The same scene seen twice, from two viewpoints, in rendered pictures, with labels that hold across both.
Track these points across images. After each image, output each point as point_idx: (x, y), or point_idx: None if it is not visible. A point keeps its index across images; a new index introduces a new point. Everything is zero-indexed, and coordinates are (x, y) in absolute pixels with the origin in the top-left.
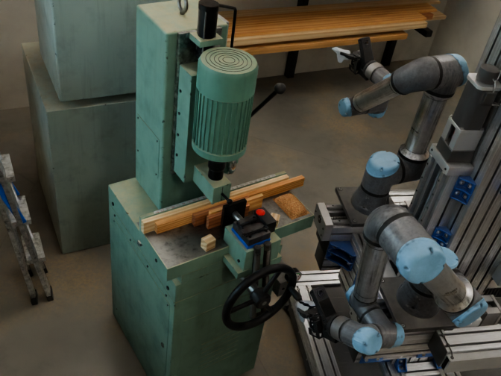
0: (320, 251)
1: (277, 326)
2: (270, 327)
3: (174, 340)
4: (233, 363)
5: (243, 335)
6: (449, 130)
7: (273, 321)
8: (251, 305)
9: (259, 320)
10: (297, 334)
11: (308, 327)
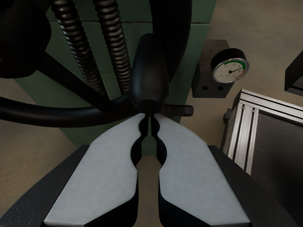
0: (301, 61)
1: (210, 131)
2: (203, 129)
3: (32, 95)
4: (143, 146)
5: (149, 126)
6: None
7: (208, 126)
8: (84, 78)
9: (71, 118)
10: (221, 148)
11: (232, 149)
